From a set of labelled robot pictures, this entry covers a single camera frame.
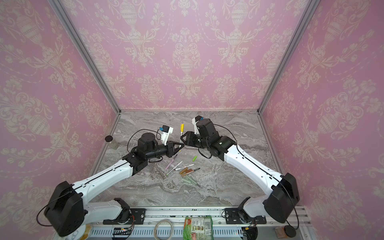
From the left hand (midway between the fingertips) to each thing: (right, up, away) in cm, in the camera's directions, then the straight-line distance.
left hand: (184, 147), depth 74 cm
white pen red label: (0, -15, +17) cm, 23 cm away
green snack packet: (+7, -37, -5) cm, 38 cm away
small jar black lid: (-49, +2, +19) cm, 52 cm away
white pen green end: (-11, -18, +14) cm, 25 cm away
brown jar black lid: (+44, -34, -12) cm, 56 cm away
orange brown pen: (+2, -17, +15) cm, 23 cm away
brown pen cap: (-2, -17, +15) cm, 23 cm away
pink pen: (-10, -13, +18) cm, 24 cm away
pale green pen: (+4, -21, +11) cm, 24 cm away
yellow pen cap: (-1, +9, 0) cm, 9 cm away
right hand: (0, +5, 0) cm, 5 cm away
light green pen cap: (+5, -10, +20) cm, 23 cm away
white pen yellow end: (-2, +3, 0) cm, 4 cm away
